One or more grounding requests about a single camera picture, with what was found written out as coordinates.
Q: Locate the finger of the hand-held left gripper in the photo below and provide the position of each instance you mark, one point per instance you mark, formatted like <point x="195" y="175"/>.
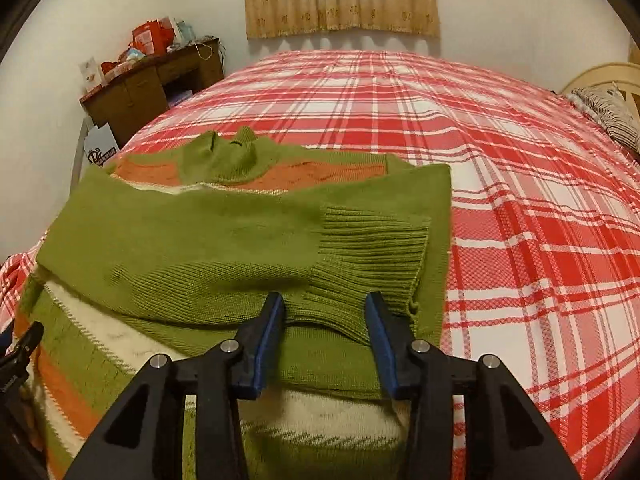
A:
<point x="29" y="337"/>
<point x="5" y="340"/>

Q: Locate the pale purple box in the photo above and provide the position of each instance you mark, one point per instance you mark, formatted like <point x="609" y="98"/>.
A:
<point x="180" y="99"/>

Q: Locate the grey metal pole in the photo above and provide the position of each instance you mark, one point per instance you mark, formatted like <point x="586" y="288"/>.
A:
<point x="80" y="150"/>

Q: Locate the light blue packet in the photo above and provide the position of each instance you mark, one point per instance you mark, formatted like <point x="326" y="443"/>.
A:
<point x="184" y="31"/>

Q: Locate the brown wooden desk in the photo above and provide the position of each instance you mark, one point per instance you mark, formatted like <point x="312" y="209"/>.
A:
<point x="135" y="95"/>

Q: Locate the red plaid bed sheet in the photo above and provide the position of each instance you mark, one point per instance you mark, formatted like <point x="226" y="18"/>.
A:
<point x="500" y="210"/>

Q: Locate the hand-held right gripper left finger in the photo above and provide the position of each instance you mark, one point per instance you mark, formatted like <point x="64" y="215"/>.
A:
<point x="270" y="330"/>

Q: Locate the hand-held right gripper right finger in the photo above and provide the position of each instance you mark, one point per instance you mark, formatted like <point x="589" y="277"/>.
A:
<point x="380" y="340"/>

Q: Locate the cream headboard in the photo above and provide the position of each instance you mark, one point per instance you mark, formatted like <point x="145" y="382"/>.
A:
<point x="600" y="77"/>

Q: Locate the white paper bag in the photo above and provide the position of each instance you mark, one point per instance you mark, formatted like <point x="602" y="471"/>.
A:
<point x="102" y="147"/>

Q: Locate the red gift box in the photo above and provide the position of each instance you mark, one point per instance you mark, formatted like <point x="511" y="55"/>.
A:
<point x="150" y="37"/>

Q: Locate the white card box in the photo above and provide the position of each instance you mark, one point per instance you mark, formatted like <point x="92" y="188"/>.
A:
<point x="91" y="74"/>

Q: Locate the striped pillow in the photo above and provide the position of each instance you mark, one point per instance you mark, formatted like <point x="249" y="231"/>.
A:
<point x="607" y="110"/>

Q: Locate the green striped knit sweater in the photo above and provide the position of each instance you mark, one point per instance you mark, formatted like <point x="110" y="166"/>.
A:
<point x="200" y="230"/>

